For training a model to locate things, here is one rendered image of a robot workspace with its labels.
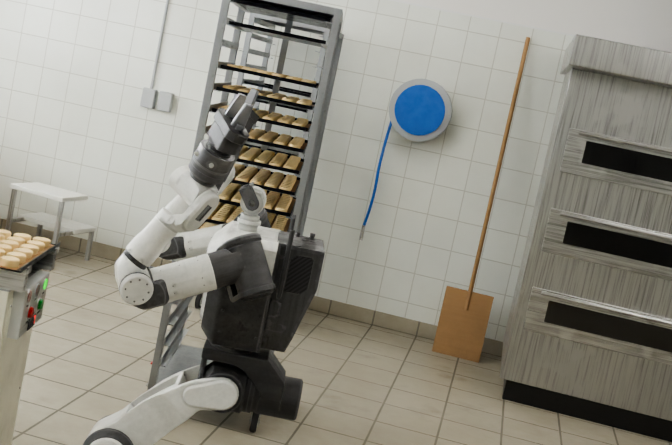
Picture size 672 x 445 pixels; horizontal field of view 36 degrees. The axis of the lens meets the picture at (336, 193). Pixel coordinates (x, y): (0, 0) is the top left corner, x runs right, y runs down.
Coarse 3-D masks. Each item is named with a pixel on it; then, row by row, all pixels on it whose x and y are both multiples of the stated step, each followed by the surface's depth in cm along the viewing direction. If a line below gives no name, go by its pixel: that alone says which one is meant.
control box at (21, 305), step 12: (36, 276) 286; (48, 276) 293; (36, 288) 280; (24, 300) 271; (36, 300) 284; (12, 312) 271; (24, 312) 273; (36, 312) 287; (12, 324) 271; (24, 324) 276; (12, 336) 271
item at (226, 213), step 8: (216, 208) 452; (224, 208) 453; (232, 208) 459; (240, 208) 463; (216, 216) 427; (224, 216) 431; (232, 216) 436; (272, 216) 459; (280, 216) 465; (272, 224) 450; (280, 224) 441; (288, 224) 459
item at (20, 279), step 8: (0, 272) 265; (8, 272) 265; (16, 272) 265; (24, 272) 265; (0, 280) 266; (8, 280) 266; (16, 280) 266; (24, 280) 266; (8, 288) 266; (16, 288) 266; (24, 288) 268
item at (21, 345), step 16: (32, 272) 289; (0, 288) 266; (0, 304) 266; (0, 320) 266; (0, 336) 267; (0, 352) 269; (16, 352) 286; (0, 368) 272; (16, 368) 290; (0, 384) 275; (16, 384) 294; (0, 400) 279; (16, 400) 298; (0, 416) 283; (16, 416) 303; (0, 432) 286
